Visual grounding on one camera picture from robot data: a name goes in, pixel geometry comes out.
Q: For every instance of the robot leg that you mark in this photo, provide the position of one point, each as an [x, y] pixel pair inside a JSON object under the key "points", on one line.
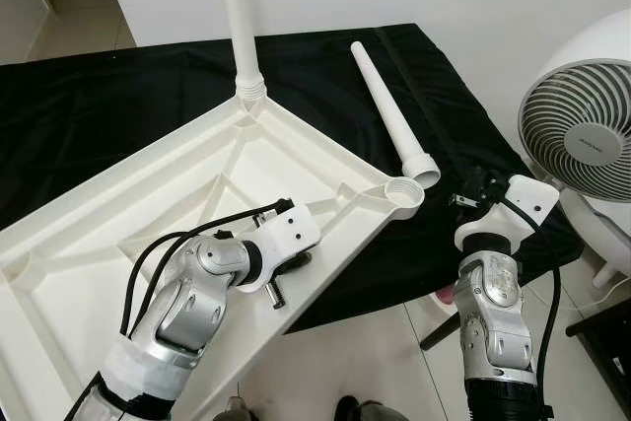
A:
{"points": [[360, 409], [235, 409]]}

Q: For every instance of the white plastic table leg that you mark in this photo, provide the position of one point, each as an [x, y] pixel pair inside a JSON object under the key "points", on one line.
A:
{"points": [[237, 17], [389, 110]]}

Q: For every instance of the white floor fan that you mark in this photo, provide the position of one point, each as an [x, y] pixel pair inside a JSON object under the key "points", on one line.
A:
{"points": [[582, 135]]}

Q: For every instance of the black tablecloth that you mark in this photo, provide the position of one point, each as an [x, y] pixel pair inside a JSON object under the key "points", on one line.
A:
{"points": [[325, 86]]}

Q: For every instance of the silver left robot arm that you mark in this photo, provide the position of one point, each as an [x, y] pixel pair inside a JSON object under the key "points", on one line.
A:
{"points": [[187, 303]]}

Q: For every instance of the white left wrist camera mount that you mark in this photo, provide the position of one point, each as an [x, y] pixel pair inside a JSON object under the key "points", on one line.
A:
{"points": [[296, 229]]}

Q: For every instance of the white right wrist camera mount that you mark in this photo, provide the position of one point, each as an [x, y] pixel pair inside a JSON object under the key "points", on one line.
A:
{"points": [[530, 197]]}

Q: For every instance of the robot left leg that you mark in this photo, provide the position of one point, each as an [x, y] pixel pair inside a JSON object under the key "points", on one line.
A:
{"points": [[235, 409]]}

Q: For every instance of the robot right leg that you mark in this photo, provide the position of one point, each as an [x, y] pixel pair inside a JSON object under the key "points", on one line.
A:
{"points": [[360, 409]]}

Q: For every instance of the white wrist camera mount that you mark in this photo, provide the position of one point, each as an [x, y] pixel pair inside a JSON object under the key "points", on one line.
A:
{"points": [[296, 229], [530, 197]]}

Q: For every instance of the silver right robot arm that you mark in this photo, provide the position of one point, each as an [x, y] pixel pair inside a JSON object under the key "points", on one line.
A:
{"points": [[493, 313]]}

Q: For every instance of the black table frame leg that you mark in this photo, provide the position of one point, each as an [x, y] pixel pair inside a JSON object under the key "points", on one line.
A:
{"points": [[439, 332]]}

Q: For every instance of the white plastic table top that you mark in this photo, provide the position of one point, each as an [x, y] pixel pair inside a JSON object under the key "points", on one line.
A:
{"points": [[99, 244]]}

